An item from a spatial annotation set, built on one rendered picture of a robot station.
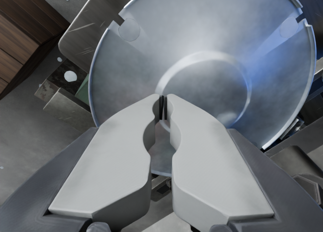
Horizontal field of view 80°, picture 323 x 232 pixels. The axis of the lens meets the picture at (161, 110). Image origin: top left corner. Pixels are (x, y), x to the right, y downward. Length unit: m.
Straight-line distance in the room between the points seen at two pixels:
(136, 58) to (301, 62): 0.21
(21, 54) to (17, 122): 0.73
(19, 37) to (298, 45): 0.71
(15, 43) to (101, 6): 0.57
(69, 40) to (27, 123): 1.21
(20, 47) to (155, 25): 0.60
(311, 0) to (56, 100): 0.46
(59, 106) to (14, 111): 0.95
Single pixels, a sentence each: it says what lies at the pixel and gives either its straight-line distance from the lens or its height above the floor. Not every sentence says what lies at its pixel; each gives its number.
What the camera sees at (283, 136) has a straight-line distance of 0.35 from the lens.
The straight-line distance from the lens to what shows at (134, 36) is 0.22.
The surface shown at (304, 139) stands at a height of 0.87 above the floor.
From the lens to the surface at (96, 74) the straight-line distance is 0.24.
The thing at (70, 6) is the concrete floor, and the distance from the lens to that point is 1.05.
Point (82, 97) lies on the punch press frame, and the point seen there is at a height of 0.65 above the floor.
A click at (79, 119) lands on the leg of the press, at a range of 0.46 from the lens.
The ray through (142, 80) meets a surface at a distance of 0.24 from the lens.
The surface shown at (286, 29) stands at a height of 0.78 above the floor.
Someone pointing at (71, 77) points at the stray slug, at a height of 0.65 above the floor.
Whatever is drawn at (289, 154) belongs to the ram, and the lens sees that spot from 0.19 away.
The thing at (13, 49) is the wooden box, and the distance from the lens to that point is 0.79.
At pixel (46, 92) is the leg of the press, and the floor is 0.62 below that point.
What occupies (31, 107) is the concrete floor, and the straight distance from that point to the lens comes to 1.34.
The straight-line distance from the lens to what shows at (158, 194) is 0.45.
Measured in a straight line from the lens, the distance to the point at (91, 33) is 0.23.
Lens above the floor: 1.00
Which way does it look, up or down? 57 degrees down
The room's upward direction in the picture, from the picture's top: 171 degrees clockwise
